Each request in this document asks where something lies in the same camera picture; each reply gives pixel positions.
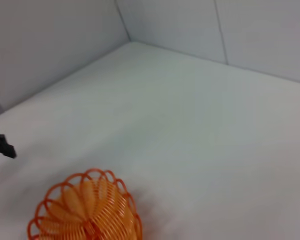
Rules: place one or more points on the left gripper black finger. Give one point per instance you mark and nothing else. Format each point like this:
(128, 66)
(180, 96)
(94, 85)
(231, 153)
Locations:
(2, 146)

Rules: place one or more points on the orange woven plastic basket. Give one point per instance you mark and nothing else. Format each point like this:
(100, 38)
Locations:
(97, 212)

